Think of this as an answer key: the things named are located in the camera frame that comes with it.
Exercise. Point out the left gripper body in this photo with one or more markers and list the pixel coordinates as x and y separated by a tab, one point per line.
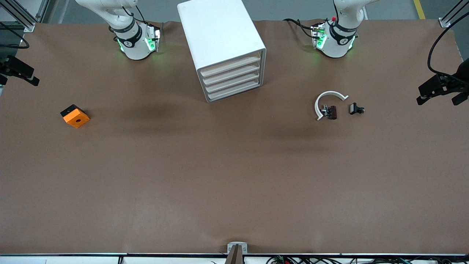
453	81

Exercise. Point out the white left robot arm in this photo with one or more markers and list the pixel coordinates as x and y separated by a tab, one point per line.
335	40

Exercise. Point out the white table edge rail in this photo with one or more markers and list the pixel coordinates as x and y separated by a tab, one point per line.
73	259

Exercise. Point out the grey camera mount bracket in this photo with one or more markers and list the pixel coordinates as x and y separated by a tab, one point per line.
237	251

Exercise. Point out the orange block with black part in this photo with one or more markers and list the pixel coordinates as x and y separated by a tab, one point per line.
77	119

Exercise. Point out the small black clip component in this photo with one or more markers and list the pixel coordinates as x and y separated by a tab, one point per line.
354	108

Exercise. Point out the aluminium frame profile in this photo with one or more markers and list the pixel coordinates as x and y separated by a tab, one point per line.
27	25
445	22

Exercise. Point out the small brown component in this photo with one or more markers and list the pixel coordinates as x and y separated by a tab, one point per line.
332	112

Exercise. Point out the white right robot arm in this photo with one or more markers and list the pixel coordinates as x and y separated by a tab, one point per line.
133	40

